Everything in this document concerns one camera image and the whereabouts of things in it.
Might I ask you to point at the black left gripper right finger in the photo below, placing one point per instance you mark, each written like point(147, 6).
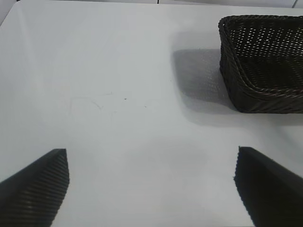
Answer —
point(272, 194)

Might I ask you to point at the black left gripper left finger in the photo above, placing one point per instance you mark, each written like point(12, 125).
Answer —
point(35, 196)

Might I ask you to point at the dark brown wicker basket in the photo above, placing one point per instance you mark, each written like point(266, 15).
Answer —
point(236, 94)

